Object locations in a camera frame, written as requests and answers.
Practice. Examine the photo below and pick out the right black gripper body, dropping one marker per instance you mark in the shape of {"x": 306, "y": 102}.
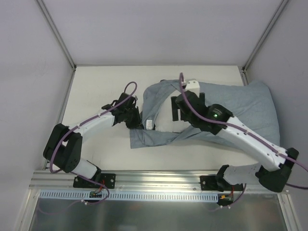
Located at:
{"x": 175, "y": 107}

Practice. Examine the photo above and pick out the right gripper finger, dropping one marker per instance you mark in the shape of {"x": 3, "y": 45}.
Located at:
{"x": 186, "y": 117}
{"x": 177, "y": 114}

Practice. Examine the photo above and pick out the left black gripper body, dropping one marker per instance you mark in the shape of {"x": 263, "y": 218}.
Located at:
{"x": 134, "y": 118}

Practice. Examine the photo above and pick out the white pillow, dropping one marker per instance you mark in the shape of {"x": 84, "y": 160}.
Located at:
{"x": 164, "y": 122}

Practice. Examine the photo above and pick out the grey striped pillowcase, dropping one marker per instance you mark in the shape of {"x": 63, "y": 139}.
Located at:
{"x": 251, "y": 104}

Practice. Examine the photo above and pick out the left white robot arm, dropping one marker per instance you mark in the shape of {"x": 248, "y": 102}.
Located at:
{"x": 63, "y": 148}

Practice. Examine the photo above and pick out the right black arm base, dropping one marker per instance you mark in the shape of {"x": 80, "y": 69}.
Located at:
{"x": 217, "y": 182}

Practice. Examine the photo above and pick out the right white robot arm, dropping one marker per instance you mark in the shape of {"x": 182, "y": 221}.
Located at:
{"x": 274, "y": 163}

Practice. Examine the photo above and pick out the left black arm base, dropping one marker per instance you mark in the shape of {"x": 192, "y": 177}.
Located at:
{"x": 106, "y": 179}

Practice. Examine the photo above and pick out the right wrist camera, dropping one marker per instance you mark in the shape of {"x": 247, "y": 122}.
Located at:
{"x": 192, "y": 85}

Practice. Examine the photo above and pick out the right aluminium frame post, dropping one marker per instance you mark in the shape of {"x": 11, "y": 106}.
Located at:
{"x": 269, "y": 27}

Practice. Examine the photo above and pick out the aluminium frame post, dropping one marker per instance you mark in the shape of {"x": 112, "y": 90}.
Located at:
{"x": 51, "y": 24}
{"x": 269, "y": 27}

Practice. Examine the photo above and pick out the aluminium mounting rail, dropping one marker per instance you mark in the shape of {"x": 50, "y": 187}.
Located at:
{"x": 133, "y": 181}

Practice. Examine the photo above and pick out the left aluminium frame post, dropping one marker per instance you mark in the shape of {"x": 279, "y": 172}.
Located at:
{"x": 51, "y": 24}

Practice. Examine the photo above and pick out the white slotted cable duct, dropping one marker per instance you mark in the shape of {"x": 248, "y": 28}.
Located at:
{"x": 130, "y": 196}

